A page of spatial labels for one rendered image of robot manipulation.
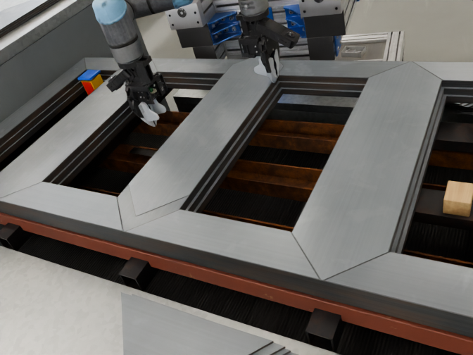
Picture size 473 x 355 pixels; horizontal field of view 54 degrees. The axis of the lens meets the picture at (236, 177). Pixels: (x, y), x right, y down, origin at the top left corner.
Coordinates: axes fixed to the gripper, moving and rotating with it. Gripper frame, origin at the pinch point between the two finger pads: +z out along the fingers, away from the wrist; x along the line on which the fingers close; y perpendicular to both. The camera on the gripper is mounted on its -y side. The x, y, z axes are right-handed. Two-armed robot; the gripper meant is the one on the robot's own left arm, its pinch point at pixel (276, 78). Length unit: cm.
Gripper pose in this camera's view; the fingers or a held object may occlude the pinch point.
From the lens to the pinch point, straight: 136.7
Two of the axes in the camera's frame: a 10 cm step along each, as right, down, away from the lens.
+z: 2.3, 7.4, 6.3
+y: -8.7, -1.3, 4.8
